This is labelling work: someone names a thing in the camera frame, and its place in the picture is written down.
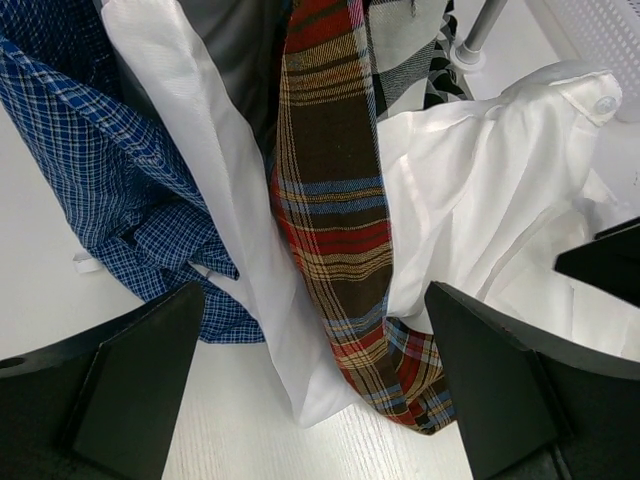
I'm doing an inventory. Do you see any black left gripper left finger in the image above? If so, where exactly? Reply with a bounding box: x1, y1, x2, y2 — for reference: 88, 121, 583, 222
1, 282, 204, 479

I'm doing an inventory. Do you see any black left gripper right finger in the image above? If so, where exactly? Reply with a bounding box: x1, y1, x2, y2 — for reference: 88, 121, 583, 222
425, 282, 639, 479

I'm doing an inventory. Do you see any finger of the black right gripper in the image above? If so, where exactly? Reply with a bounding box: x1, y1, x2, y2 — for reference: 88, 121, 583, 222
554, 217, 640, 305

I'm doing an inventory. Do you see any white linen shirt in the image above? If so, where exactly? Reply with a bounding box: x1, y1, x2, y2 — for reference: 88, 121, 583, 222
378, 61, 639, 360

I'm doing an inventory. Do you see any white hanging shirt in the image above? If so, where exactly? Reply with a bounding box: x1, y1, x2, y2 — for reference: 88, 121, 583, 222
101, 1, 357, 428

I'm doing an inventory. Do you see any black white checked shirt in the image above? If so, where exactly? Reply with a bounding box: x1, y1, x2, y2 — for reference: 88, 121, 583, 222
364, 0, 467, 121

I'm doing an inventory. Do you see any red brown plaid shirt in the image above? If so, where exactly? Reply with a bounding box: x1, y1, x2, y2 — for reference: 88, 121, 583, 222
271, 1, 454, 435

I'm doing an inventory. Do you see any blue checked shirt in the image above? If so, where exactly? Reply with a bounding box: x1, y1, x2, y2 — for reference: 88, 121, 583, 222
1, 1, 264, 344

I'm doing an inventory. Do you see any white plastic basket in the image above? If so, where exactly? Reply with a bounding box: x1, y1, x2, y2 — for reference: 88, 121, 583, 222
527, 1, 639, 123

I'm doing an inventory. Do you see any metal clothes rack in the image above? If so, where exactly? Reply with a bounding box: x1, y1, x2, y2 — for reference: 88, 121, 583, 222
450, 0, 507, 73

